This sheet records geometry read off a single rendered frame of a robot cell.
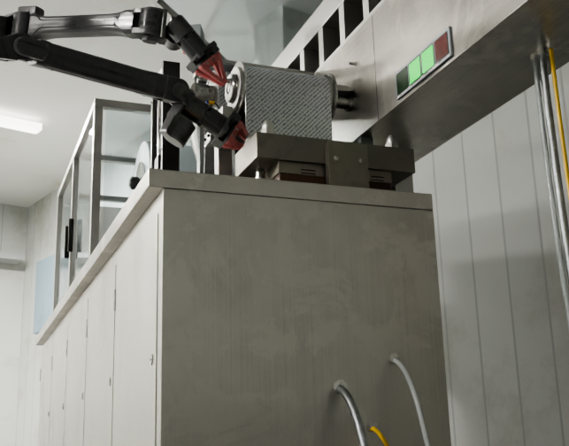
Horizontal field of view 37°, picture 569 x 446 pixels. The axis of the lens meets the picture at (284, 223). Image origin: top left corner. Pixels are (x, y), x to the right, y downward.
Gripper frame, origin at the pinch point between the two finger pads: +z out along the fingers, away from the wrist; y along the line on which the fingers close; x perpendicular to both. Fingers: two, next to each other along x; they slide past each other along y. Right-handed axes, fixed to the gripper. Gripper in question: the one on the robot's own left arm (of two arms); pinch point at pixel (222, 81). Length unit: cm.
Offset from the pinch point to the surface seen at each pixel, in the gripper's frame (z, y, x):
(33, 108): -105, -462, 88
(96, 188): -5, -98, -17
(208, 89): -2.4, -24.2, 6.8
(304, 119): 20.7, 5.7, 8.5
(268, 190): 26.1, 33.3, -24.6
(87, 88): -85, -413, 115
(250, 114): 11.0, 5.5, -2.5
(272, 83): 8.4, 4.8, 8.2
